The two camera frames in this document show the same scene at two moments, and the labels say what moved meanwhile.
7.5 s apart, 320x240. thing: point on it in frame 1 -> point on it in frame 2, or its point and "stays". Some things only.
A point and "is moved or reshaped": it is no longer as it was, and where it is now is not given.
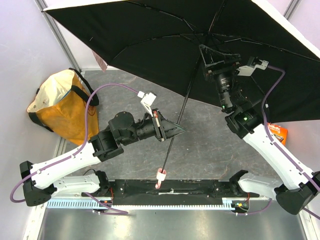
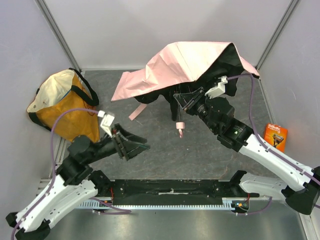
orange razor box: [280, 132] stays
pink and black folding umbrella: [160, 41] is moved or reshaped
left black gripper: [160, 125] -> [121, 146]
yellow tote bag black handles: [60, 104] stays
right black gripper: [219, 69] -> [192, 101]
